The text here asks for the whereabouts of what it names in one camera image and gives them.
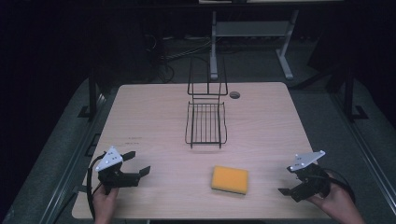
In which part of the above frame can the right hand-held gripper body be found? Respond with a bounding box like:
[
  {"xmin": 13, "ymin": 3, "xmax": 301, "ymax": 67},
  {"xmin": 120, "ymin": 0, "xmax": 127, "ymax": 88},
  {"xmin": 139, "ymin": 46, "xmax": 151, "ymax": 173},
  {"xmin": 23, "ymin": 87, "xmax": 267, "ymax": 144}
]
[{"xmin": 286, "ymin": 149, "xmax": 332, "ymax": 203}]

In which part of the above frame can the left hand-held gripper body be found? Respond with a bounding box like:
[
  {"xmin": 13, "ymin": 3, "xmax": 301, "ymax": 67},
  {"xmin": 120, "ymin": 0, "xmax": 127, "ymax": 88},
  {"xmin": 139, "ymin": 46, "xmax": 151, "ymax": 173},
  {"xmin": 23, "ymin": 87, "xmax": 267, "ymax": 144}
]
[{"xmin": 94, "ymin": 146, "xmax": 142, "ymax": 196}]

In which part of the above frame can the person's left hand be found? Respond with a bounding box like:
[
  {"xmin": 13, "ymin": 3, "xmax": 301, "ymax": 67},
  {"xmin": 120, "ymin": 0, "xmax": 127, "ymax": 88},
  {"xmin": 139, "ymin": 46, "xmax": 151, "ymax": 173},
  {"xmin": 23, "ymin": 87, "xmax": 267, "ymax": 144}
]
[{"xmin": 92, "ymin": 186, "xmax": 120, "ymax": 224}]

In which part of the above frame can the person's right hand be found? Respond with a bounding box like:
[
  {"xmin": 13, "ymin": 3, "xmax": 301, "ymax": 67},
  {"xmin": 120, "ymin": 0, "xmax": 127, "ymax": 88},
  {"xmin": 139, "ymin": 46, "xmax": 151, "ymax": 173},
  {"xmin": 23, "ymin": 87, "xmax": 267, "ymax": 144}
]
[{"xmin": 305, "ymin": 173, "xmax": 367, "ymax": 224}]

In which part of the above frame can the yellow sponge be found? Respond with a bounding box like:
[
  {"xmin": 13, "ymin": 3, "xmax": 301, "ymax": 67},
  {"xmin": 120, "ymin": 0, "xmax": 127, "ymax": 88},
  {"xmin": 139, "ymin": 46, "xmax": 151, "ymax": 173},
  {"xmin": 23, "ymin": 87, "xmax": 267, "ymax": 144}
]
[{"xmin": 210, "ymin": 164, "xmax": 249, "ymax": 196}]

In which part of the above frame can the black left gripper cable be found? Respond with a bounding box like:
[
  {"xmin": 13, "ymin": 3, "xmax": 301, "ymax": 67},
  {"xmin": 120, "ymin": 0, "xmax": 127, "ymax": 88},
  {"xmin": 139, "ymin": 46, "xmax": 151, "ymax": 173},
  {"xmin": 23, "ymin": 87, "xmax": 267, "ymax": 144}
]
[{"xmin": 86, "ymin": 151, "xmax": 108, "ymax": 220}]

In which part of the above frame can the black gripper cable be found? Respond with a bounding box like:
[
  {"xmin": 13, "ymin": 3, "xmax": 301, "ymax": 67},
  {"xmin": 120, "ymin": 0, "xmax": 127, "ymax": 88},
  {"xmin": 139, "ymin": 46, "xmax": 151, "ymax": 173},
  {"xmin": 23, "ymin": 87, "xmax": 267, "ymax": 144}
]
[
  {"xmin": 320, "ymin": 167, "xmax": 357, "ymax": 203},
  {"xmin": 86, "ymin": 151, "xmax": 108, "ymax": 220}
]

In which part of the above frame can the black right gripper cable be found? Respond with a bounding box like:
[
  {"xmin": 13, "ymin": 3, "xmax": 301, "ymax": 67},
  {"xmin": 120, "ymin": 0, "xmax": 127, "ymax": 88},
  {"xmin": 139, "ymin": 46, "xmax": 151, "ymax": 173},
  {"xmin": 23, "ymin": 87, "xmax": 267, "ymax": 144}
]
[{"xmin": 320, "ymin": 167, "xmax": 357, "ymax": 203}]

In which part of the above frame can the aluminium floor rail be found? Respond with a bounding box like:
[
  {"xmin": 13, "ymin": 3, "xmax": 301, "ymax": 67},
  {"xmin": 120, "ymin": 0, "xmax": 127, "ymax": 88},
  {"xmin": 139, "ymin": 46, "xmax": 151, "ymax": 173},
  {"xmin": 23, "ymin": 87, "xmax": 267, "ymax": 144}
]
[
  {"xmin": 38, "ymin": 92, "xmax": 108, "ymax": 224},
  {"xmin": 330, "ymin": 92, "xmax": 396, "ymax": 216}
]

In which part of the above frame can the black stand post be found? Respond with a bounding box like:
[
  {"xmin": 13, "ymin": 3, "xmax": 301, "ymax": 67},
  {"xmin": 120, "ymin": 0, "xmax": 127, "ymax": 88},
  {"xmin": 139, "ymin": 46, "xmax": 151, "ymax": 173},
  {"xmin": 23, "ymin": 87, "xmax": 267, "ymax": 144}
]
[
  {"xmin": 78, "ymin": 66, "xmax": 102, "ymax": 121},
  {"xmin": 342, "ymin": 64, "xmax": 370, "ymax": 123}
]

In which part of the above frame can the black wire rack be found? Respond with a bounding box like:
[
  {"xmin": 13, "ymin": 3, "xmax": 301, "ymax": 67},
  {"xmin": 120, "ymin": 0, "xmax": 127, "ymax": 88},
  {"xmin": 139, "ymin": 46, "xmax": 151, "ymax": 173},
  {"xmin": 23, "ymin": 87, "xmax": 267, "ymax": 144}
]
[{"xmin": 184, "ymin": 55, "xmax": 229, "ymax": 150}]

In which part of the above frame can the bundle of floor cables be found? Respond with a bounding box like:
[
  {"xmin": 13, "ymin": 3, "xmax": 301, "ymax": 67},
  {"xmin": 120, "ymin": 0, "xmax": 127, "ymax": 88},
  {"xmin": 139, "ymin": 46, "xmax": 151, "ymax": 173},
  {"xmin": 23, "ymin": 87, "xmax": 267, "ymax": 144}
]
[{"xmin": 142, "ymin": 32, "xmax": 213, "ymax": 84}]

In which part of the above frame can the grey metal desk frame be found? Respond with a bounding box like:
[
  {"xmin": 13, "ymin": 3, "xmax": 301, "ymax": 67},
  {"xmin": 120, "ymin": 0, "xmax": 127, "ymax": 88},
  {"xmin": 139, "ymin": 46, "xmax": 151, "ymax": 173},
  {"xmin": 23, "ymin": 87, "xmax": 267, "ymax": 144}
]
[{"xmin": 199, "ymin": 0, "xmax": 345, "ymax": 81}]

